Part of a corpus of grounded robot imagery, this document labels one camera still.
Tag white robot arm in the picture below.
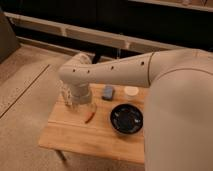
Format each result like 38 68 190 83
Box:
59 48 213 171

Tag white patterned ceramic cup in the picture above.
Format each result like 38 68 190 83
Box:
61 83 74 107

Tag blue sponge block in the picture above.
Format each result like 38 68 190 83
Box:
102 85 115 101

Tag black bowl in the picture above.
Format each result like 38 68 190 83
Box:
110 104 143 134

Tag black table leg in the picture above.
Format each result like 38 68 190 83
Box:
55 150 66 162

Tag dark post base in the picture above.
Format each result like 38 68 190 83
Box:
92 51 101 64

